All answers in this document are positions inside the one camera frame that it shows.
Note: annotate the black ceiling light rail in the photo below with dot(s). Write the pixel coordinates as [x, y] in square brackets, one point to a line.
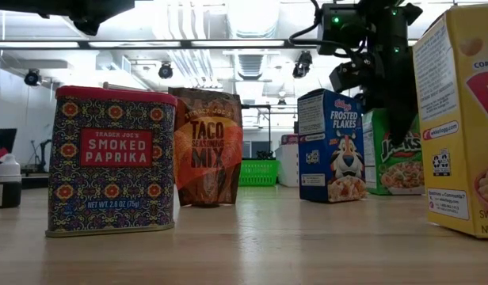
[184, 43]

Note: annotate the blue Frosted Flakes cereal box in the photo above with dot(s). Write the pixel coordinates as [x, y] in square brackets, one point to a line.
[331, 158]

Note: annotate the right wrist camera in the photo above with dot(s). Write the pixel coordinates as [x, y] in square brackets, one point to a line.
[347, 77]

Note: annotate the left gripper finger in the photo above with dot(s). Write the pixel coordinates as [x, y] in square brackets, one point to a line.
[119, 7]

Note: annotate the small black dropper bottle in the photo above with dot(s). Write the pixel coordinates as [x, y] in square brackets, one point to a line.
[7, 190]

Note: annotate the smoked paprika tin red lid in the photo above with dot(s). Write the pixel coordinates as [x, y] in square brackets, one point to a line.
[109, 166]

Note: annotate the silver ceiling air duct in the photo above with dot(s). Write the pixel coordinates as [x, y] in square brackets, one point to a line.
[252, 17]

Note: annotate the green Apple Jacks cereal box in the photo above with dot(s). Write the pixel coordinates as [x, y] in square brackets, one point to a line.
[394, 174]

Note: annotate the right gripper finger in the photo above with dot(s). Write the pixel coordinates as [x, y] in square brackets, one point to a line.
[402, 115]
[372, 103]

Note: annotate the green plastic basket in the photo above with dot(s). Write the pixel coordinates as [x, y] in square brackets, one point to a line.
[258, 173]

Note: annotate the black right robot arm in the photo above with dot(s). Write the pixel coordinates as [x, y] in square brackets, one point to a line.
[339, 31]

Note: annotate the dark side monitor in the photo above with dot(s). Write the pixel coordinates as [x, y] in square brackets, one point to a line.
[6, 138]

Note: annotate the yellow Corn Pops cereal box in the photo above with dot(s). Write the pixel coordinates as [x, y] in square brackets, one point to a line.
[458, 138]

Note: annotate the pink mini cereal box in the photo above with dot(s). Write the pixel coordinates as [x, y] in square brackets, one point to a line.
[289, 139]

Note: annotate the white plastic basket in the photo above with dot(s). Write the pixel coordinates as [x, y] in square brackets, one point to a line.
[287, 166]

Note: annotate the black aluminium table frame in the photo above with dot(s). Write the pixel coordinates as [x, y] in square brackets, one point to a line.
[34, 183]

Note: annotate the black ceiling spotlight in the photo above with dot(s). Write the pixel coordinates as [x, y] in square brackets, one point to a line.
[32, 78]
[165, 72]
[303, 63]

